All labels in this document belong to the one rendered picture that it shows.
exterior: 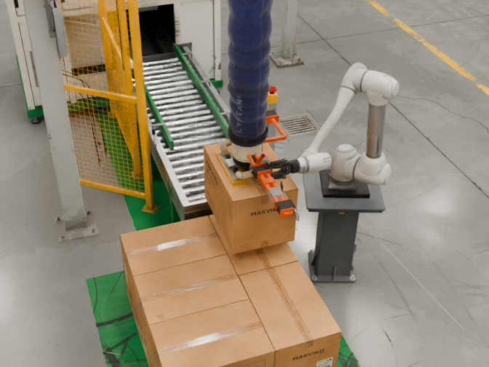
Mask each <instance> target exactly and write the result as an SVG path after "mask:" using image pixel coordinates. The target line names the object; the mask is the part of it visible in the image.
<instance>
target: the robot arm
mask: <svg viewBox="0 0 489 367"><path fill-rule="evenodd" d="M398 91H399V83H398V81H397V80H396V79H395V78H393V77H392V76H389V75H388V74H384V73H381V72H377V71H369V70H367V67H366V66H365V65H364V64H362V63H354V64H353V65H352V66H351V67H350V68H349V70H348V71H347V72H346V74H345V76H344V78H343V80H342V82H341V86H340V89H339V92H338V98H337V101H336V103H335V107H334V109H333V110H332V112H331V114H330V115H329V117H328V118H327V120H326V121H325V123H324V124H323V126H322V127H321V129H320V130H319V132H318V133H317V135H316V136H315V138H314V140H313V141H312V142H311V144H310V146H309V147H308V148H307V149H306V150H303V152H302V153H301V155H300V156H299V157H298V158H296V159H295V160H290V161H287V159H286V158H284V159H281V160H277V161H273V162H270V164H268V166H265V167H262V168H258V169H257V171H258V172H260V171H264V170H270V169H280V170H278V171H276V172H273V173H271V174H272V177H273V178H274V180H276V179H280V178H284V179H286V176H287V175H288V174H290V173H313V172H318V171H321V170H324V169H326V168H328V167H330V166H331V173H329V174H328V176H329V178H330V184H329V186H328V189H329V190H333V189H340V190H351V191H356V190H357V188H356V185H355V179H356V180H358V181H361V182H363V183H366V184H370V185H374V186H383V185H384V184H387V183H388V182H389V181H390V179H391V176H392V169H391V166H390V165H389V164H387V162H386V157H385V155H384V154H383V153H382V145H383V129H384V123H385V115H386V104H387V103H388V102H389V99H392V98H394V97H395V96H396V95H397V93H398ZM357 92H364V93H365V95H366V97H367V101H368V102H369V107H368V118H367V137H366V147H365V152H364V153H363V154H362V155H360V154H358V153H357V150H356V149H355V148H354V147H353V146H351V145H348V144H342V145H340V146H339V147H338V148H337V149H336V150H335V151H334V153H333V157H332V159H331V156H330V155H329V154H328V153H324V152H320V153H318V150H319V147H320V145H321V144H322V142H323V140H324V139H325V138H326V137H327V135H328V134H329V132H330V131H331V130H332V129H333V127H334V126H335V124H336V123H337V122H338V120H339V119H340V118H341V116H342V114H343V113H344V111H345V110H346V108H347V106H348V105H349V103H350V102H351V100H352V99H353V97H354V96H355V95H356V93H357ZM283 163H284V164H283ZM280 174H282V175H280Z"/></svg>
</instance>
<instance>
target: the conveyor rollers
mask: <svg viewBox="0 0 489 367"><path fill-rule="evenodd" d="M143 75H144V82H145V84H146V86H147V88H148V91H149V92H150V94H151V97H152V98H153V100H154V102H155V104H156V107H157V108H158V110H159V113H160V114H161V116H162V119H163V120H164V123H165V124H166V126H167V129H168V130H169V132H170V135H171V136H172V139H173V140H174V150H170V148H169V146H168V144H167V142H166V140H165V138H164V136H163V134H162V131H161V130H160V128H159V126H156V127H154V129H155V131H156V134H157V136H158V138H159V140H160V142H161V144H162V147H163V149H164V151H165V153H166V155H167V158H168V160H169V161H170V164H171V165H172V168H174V169H173V170H174V172H175V174H176V175H177V178H178V180H179V182H181V181H185V182H181V183H180V185H181V187H182V189H186V190H183V191H184V193H185V195H186V197H187V200H188V202H196V201H200V200H205V199H206V197H205V195H204V194H203V193H204V186H202V185H204V163H202V162H204V156H202V155H204V146H206V145H211V144H215V143H222V142H223V141H225V140H228V138H227V137H226V135H225V133H224V132H223V130H222V129H221V127H220V125H219V124H218V122H217V120H216V119H215V117H214V116H213V114H212V112H211V110H210V109H209V108H208V106H207V104H206V103H205V101H204V99H203V98H202V96H201V95H200V93H199V91H198V89H197V88H196V86H195V85H194V83H193V82H192V80H191V78H190V77H189V75H188V74H187V72H186V70H185V68H184V67H183V65H182V64H181V62H180V61H179V59H178V58H171V59H166V60H156V61H151V62H145V63H143ZM146 111H147V115H148V117H149V119H150V121H151V124H153V125H154V124H158V123H157V121H156V119H155V117H154V115H153V113H152V111H151V109H150V107H149V105H148V102H147V100H146ZM210 133H211V134H210ZM194 136H195V137H194ZM178 139H179V140H178ZM203 141H204V142H203ZM162 142H163V143H162ZM187 144H188V145H187ZM183 145H184V146H183ZM196 149H197V150H196ZM192 150H193V151H192ZM181 152H182V153H181ZM177 153H178V154H177ZM169 154H170V155H169ZM198 156H200V157H198ZM191 157H192V158H191ZM187 158H188V159H187ZM179 159H181V160H179ZM176 160H177V161H176ZM171 161H173V162H171ZM198 163H200V164H198ZM194 164H196V165H194ZM186 165H188V166H186ZM183 166H185V167H183ZM175 167H177V168H175ZM198 170H201V171H198ZM194 171H197V172H194ZM191 172H193V173H191ZM184 173H186V174H184ZM180 174H182V175H180ZM197 178H199V179H197ZM192 179H196V180H192ZM188 180H192V181H188ZM195 186H200V187H196V188H192V187H195ZM188 188H192V189H188ZM196 194H201V195H197V196H193V197H188V196H192V195H196Z"/></svg>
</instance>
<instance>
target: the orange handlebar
mask: <svg viewBox="0 0 489 367"><path fill-rule="evenodd" d="M271 122H272V123H273V125H274V126H275V128H276V129H277V130H278V131H279V133H280V134H281V136H277V137H273V138H267V139H266V140H265V141H264V142H263V143H269V142H274V141H281V140H285V139H286V138H287V135H286V134H285V132H284V131H283V129H282V128H281V127H280V126H279V124H278V123H277V121H276V120H275V118H272V119H271ZM254 157H255V158H256V160H258V158H259V157H258V155H257V154H254ZM247 158H248V159H249V161H250V163H251V164H252V165H254V164H255V162H254V160H253V159H252V157H251V156H250V155H249V154H248V155H247ZM259 177H260V179H261V180H262V182H263V183H262V184H263V185H264V187H265V188H267V190H268V191H269V189H270V188H271V187H277V185H276V183H275V182H276V181H275V180H274V178H273V177H271V176H270V174H269V173H267V174H266V177H267V178H264V177H263V175H260V176H259ZM292 214H293V211H292V210H291V211H289V212H284V213H283V215H284V216H291V215H292Z"/></svg>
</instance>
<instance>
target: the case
mask: <svg viewBox="0 0 489 367"><path fill-rule="evenodd" d="M220 144H221V143H215V144H211V145H206V146H204V195H205V197H206V199H207V202H208V204H209V206H210V208H211V210H212V212H213V214H214V216H215V219H216V221H217V222H218V225H219V227H220V229H221V231H222V233H223V235H224V237H225V239H226V242H227V243H228V246H229V247H230V249H231V252H232V253H233V254H235V253H241V252H245V251H248V250H254V249H258V248H264V247H268V246H271V245H277V244H281V243H285V242H291V241H294V240H295V225H296V217H295V216H294V215H293V216H288V217H284V218H280V215H279V214H278V212H277V210H275V209H274V205H275V202H272V201H271V199H270V197H269V196H268V193H269V192H268V190H267V188H265V187H264V185H263V184H262V183H263V182H262V181H257V180H255V178H254V176H253V177H250V178H247V179H248V180H249V183H246V184H242V185H237V186H233V185H232V184H231V182H230V180H229V178H228V176H227V175H226V172H225V171H224V169H223V167H222V165H221V163H220V162H219V160H218V158H217V157H216V153H218V152H221V150H220ZM263 151H264V152H265V154H266V156H267V157H268V158H269V160H270V161H271V162H273V161H277V160H279V159H278V157H277V156H276V154H275V153H274V151H273V150H272V148H271V147H270V145H269V144H268V143H264V144H263ZM275 181H276V182H275V183H276V185H277V186H278V187H279V188H280V189H281V187H280V184H281V181H282V184H283V190H284V193H285V194H286V195H287V198H288V199H289V200H292V202H293V204H294V205H295V209H296V211H297V204H298V187H297V186H296V184H295V182H294V181H293V179H292V178H291V177H290V175H289V174H288V175H287V176H286V179H284V178H280V179H276V180H275Z"/></svg>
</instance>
